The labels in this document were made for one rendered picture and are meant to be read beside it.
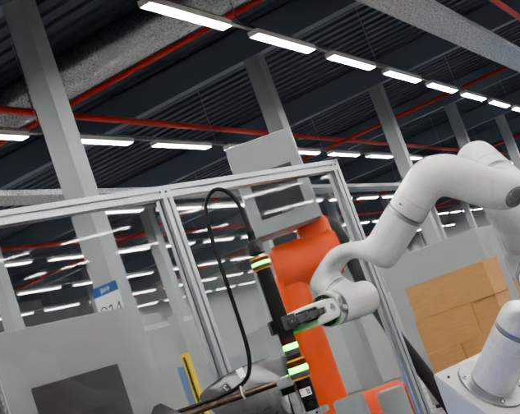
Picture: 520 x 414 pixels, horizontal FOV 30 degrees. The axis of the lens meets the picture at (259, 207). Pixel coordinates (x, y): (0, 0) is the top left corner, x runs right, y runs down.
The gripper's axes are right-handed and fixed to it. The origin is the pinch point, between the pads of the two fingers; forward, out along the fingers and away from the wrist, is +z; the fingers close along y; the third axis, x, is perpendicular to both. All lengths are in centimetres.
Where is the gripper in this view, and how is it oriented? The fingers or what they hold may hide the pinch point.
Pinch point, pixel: (283, 324)
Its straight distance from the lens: 214.9
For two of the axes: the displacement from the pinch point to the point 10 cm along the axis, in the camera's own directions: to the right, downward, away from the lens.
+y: -6.6, 3.4, 6.7
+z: -6.7, 1.3, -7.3
